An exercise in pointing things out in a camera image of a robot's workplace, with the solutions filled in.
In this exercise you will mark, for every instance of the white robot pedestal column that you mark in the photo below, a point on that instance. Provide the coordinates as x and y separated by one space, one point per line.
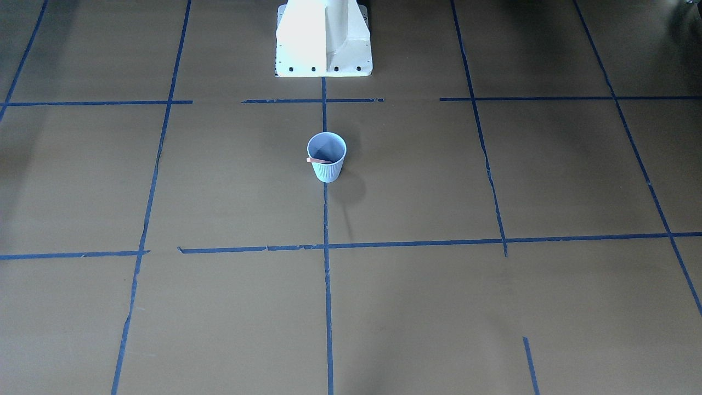
323 39

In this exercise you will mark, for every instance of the blue ribbed cup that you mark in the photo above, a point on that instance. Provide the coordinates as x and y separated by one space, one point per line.
327 146

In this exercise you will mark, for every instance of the pink chopstick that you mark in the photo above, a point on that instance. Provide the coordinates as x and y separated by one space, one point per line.
318 161

